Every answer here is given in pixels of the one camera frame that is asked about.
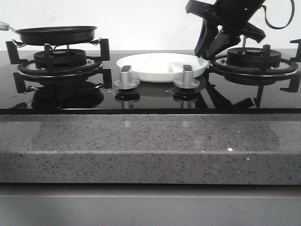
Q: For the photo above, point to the fried egg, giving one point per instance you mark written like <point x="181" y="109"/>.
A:
<point x="155" y="64"/>

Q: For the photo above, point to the left black burner pan support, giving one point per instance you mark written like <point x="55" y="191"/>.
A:
<point x="59" y="77"/>

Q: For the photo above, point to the white ceramic plate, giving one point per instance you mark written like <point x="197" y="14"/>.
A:
<point x="176" y="62"/>

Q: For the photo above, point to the black glass gas cooktop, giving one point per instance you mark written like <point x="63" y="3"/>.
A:
<point x="97" y="95"/>

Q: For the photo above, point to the silver stove knob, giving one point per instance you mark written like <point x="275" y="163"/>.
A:
<point x="187" y="81"/>
<point x="126" y="80"/>

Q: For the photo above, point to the black frying pan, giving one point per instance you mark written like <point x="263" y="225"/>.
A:
<point x="55" y="36"/>

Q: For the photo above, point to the right silver stove knob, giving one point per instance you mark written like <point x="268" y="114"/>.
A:
<point x="187" y="81"/>

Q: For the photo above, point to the grey stone countertop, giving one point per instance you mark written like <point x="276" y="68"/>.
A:
<point x="246" y="149"/>

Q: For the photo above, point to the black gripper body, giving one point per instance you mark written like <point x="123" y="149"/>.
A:
<point x="232" y="15"/>

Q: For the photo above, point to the left black gas burner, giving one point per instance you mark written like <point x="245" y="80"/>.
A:
<point x="61" y="58"/>

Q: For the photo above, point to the grey cabinet front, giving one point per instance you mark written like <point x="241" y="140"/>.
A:
<point x="148" y="205"/>

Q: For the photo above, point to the left silver stove knob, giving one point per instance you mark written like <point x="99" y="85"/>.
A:
<point x="126" y="80"/>

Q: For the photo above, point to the wire pan ring support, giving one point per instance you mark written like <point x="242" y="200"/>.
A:
<point x="20" y="44"/>

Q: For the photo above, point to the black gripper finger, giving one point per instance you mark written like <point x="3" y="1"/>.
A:
<point x="208" y="34"/>
<point x="223" y="41"/>

